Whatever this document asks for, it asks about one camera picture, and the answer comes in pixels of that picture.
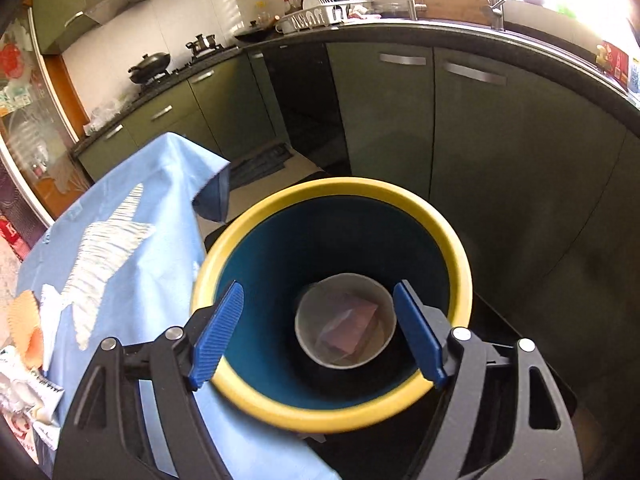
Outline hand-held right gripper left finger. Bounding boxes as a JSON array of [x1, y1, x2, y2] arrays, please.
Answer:
[[52, 281, 246, 480]]

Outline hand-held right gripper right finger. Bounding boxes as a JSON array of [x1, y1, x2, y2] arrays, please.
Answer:
[[392, 280, 586, 480]]

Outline yellow rimmed blue bin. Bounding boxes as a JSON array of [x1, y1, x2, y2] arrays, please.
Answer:
[[190, 176, 473, 434]]

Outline pink plastic packet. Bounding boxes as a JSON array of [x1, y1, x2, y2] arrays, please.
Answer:
[[315, 296, 378, 356]]

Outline white paper cup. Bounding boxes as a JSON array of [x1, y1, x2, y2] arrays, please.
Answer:
[[294, 273, 397, 368]]

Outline light blue star blanket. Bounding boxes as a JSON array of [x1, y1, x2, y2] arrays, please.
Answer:
[[15, 131, 341, 480]]

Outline dark floor mat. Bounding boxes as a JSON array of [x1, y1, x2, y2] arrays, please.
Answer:
[[227, 142, 293, 186]]

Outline orange ruffled paper liner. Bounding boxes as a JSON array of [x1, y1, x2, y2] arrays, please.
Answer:
[[7, 290, 48, 368]]

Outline white crumpled wrapper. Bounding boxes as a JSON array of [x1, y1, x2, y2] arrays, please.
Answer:
[[0, 345, 66, 451]]

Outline green base cabinets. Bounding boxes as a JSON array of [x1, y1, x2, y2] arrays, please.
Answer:
[[75, 42, 640, 341]]

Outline black wok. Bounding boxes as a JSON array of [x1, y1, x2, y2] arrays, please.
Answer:
[[127, 51, 173, 85]]

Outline frosted glass door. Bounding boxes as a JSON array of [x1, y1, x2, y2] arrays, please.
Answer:
[[0, 15, 91, 231]]

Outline black frying pan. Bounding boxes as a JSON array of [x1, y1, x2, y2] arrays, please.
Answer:
[[235, 22, 278, 43]]

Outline white dish rack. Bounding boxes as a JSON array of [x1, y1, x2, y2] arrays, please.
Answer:
[[277, 0, 373, 33]]

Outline steel faucet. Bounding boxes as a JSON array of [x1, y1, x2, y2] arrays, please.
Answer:
[[480, 0, 507, 31]]

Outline red box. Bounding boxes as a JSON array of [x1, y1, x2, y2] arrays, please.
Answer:
[[595, 40, 632, 86]]

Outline green wall cabinet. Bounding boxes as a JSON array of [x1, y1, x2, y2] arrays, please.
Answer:
[[30, 0, 121, 56]]

